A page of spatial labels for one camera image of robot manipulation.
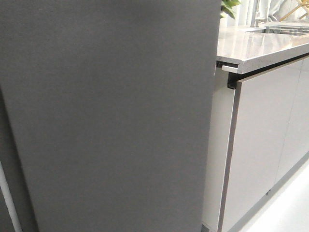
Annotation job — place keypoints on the dark grey fridge door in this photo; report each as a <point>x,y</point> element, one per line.
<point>109,102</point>

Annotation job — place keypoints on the green plant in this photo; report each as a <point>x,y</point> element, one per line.
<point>227,8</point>

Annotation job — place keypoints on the grey kitchen countertop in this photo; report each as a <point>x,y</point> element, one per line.
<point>242,52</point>

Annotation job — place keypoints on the wooden drying rack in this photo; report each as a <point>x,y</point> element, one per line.
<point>291,10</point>

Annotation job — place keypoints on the grey cabinet door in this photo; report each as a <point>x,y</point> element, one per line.
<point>261,113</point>
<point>296,143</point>

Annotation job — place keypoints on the white cabinet side panel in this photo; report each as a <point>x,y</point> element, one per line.
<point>221,114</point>

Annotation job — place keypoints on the steel sink basin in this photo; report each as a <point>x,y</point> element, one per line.
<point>297,28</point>

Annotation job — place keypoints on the steel sink faucet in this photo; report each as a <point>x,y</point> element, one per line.
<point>260,12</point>

